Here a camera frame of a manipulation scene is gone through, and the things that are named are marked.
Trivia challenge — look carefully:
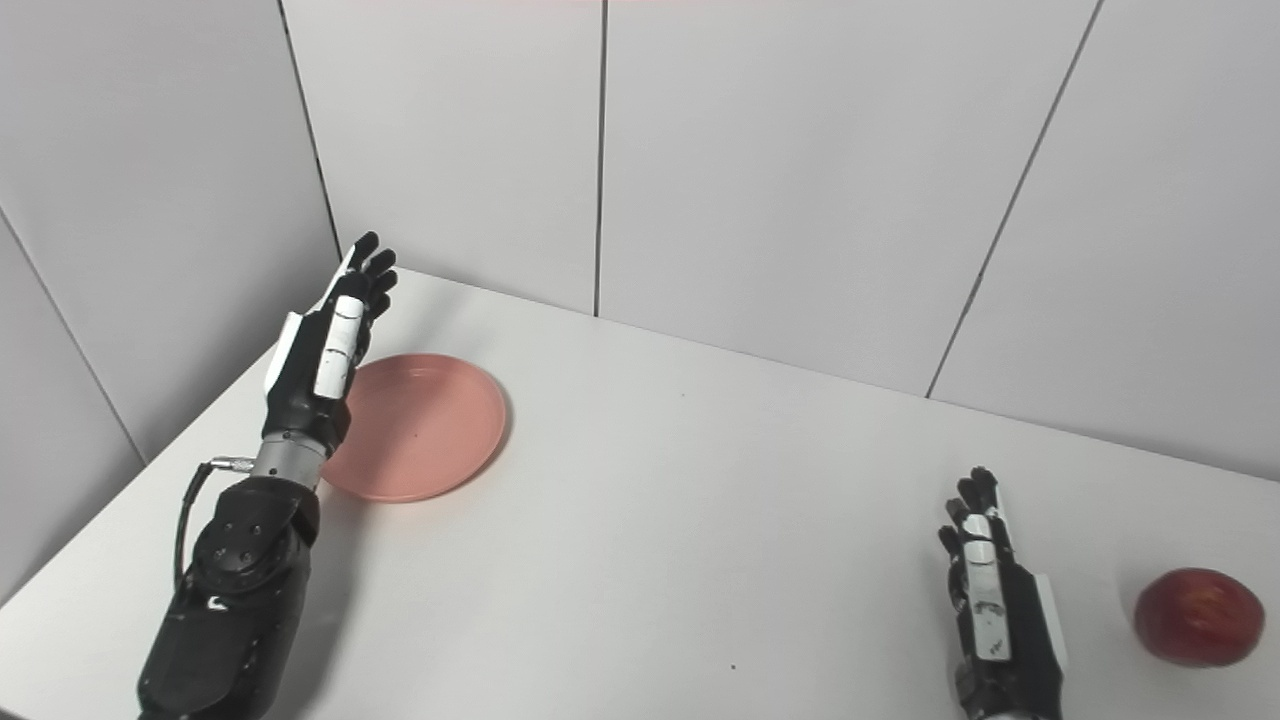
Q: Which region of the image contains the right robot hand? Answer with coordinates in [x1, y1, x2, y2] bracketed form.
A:
[937, 466, 1069, 720]

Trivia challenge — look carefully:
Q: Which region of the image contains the red apple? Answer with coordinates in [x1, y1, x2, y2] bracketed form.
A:
[1134, 568, 1266, 669]

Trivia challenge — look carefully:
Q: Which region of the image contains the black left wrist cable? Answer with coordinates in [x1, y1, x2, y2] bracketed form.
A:
[173, 455, 256, 591]

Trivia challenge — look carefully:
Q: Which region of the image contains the pink plate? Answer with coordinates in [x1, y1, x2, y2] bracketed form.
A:
[318, 353, 508, 504]

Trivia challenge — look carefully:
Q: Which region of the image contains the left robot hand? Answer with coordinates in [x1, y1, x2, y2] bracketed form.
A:
[261, 232, 399, 448]

